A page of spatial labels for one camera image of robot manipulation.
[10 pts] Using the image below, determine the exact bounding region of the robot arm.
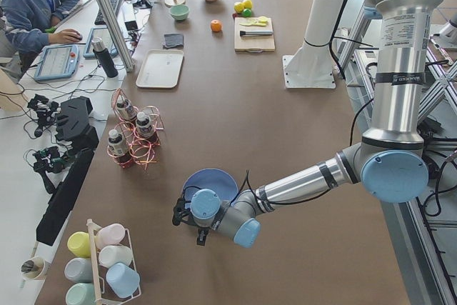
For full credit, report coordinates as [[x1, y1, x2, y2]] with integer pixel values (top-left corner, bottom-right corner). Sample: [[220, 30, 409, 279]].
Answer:
[[173, 0, 443, 248]]

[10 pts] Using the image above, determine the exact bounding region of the blue teach pendant far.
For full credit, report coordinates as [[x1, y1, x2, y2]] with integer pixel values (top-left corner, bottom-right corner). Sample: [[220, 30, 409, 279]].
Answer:
[[82, 26, 119, 59]]

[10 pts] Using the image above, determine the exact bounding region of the grey cup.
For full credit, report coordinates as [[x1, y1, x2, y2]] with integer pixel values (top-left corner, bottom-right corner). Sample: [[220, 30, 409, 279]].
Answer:
[[64, 257, 93, 283]]

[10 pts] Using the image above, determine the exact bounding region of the white cup rack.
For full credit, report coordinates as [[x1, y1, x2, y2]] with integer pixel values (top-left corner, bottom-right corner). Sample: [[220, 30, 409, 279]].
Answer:
[[86, 219, 142, 305]]

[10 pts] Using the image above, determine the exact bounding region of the person in blue hoodie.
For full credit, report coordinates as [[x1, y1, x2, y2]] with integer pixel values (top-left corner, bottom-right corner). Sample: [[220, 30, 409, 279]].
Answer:
[[1, 0, 81, 54]]

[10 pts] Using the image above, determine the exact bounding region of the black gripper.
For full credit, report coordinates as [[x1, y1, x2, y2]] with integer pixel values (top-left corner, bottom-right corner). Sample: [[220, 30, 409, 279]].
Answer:
[[196, 225, 211, 245]]

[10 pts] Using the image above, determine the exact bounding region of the yellow plastic knife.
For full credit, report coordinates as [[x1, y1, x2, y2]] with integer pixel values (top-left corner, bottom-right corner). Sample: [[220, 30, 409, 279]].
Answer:
[[239, 21, 268, 27]]

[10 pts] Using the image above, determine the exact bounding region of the green lime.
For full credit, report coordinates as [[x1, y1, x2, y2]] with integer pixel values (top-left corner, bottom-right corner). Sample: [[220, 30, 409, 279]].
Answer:
[[240, 8, 252, 18]]

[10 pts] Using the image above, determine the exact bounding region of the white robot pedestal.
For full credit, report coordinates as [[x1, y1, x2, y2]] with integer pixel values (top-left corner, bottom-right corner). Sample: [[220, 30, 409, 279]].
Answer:
[[283, 0, 345, 89]]

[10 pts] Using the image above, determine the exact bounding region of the grey folded cloth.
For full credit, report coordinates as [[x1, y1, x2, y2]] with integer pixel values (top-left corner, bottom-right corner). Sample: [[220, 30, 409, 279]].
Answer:
[[163, 33, 184, 49]]

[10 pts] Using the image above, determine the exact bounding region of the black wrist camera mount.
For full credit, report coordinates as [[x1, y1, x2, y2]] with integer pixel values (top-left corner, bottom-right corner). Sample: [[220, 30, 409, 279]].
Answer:
[[172, 196, 194, 226]]

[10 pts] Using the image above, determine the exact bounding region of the blue cup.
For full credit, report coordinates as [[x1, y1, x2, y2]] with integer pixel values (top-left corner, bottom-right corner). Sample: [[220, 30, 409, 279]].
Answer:
[[106, 262, 140, 298]]

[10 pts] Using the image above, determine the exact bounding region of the steel muddler black tip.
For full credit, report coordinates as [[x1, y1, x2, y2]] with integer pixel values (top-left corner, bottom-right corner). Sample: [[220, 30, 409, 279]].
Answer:
[[239, 30, 273, 38]]

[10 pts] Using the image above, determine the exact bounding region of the yellow lemon near lime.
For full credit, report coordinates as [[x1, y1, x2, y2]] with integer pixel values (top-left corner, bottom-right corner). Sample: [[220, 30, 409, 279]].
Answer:
[[233, 2, 244, 14]]

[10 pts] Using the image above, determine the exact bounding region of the blue teach pendant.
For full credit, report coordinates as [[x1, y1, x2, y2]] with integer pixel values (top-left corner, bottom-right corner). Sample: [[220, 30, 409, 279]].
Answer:
[[34, 44, 79, 81], [82, 26, 119, 59]]

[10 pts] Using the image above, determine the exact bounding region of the blue round plate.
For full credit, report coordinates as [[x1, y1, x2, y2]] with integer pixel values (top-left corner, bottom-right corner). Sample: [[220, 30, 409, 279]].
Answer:
[[183, 168, 238, 209]]

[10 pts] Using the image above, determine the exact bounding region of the mint green cup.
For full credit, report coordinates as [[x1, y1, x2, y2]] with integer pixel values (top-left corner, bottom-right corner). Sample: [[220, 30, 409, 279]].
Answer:
[[65, 283, 96, 305]]

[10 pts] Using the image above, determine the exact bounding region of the wooden cutting board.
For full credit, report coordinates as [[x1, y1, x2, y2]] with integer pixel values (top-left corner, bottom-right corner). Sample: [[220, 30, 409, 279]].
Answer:
[[234, 17, 276, 52]]

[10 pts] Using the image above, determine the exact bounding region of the lemon half near board edge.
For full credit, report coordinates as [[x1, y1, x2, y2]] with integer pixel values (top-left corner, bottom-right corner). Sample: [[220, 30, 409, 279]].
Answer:
[[257, 16, 268, 24]]

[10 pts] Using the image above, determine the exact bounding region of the lemon half beside knife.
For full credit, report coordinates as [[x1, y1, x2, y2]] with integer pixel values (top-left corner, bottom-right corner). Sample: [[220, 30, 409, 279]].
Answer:
[[245, 18, 257, 26]]

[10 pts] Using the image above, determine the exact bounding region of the black keyboard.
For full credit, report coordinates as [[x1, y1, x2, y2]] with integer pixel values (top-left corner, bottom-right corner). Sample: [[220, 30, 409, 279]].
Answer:
[[94, 0, 124, 26]]

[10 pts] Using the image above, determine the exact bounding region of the yellow cup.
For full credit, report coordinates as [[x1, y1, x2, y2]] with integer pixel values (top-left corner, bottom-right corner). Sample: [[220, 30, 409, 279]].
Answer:
[[67, 231, 91, 258]]

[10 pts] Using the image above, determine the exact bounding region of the white cup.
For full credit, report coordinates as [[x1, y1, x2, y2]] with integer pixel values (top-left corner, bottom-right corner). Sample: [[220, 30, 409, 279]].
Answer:
[[99, 245, 133, 268]]

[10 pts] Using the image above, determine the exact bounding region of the tea bottle front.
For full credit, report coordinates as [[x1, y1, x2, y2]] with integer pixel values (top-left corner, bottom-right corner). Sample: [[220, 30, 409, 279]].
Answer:
[[108, 129, 134, 169]]

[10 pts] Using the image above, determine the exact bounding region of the black water bottle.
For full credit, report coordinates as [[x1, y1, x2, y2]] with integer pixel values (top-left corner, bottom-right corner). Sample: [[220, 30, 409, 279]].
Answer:
[[91, 36, 119, 78]]

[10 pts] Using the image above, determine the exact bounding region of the orange fruit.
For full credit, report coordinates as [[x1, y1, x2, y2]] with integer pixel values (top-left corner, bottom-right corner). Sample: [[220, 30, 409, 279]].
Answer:
[[210, 19, 223, 33]]

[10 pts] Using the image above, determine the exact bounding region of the pink cup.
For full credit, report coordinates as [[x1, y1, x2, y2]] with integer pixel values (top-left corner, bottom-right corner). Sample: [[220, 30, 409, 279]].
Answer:
[[95, 223, 126, 249]]

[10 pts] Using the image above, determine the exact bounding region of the copper wire bottle rack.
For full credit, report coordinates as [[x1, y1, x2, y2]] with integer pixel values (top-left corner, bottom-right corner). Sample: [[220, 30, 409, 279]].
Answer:
[[106, 89, 164, 169]]

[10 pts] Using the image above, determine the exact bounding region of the tea bottle middle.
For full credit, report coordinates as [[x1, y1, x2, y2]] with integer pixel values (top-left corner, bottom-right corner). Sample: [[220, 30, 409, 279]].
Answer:
[[136, 111, 159, 146]]

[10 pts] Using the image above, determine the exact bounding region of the blue teach pendant near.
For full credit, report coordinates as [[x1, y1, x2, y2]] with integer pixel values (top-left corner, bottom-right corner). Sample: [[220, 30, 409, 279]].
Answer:
[[34, 44, 79, 81]]

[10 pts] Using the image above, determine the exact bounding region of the yellow lemon outer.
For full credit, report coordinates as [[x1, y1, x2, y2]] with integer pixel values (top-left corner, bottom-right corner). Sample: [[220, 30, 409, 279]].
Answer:
[[242, 0, 253, 9]]

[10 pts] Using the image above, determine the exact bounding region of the cream rabbit tray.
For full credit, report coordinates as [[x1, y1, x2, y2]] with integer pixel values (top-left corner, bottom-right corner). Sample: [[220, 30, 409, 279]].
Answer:
[[136, 49, 184, 89]]

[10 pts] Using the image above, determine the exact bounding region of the tea bottle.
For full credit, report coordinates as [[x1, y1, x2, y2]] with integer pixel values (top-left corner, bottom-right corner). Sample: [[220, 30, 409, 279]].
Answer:
[[136, 111, 159, 146], [108, 129, 134, 169], [116, 98, 137, 122]]

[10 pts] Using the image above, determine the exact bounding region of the green bowl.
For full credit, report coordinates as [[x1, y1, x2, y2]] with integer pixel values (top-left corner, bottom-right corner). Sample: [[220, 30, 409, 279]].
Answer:
[[169, 4, 190, 21]]

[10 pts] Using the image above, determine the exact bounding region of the tea bottle back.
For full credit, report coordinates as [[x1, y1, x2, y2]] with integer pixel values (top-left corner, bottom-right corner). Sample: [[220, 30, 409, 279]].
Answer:
[[116, 98, 137, 122]]

